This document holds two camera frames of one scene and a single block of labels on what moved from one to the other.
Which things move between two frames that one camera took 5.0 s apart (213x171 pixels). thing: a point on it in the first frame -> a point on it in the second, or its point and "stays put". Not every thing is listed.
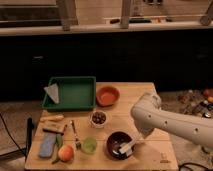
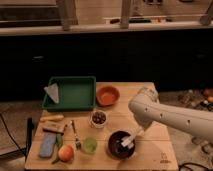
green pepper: [59, 143] stays put
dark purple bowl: [115, 140] stays put
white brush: [126, 148] -> [129, 140]
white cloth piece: [53, 91] stays put
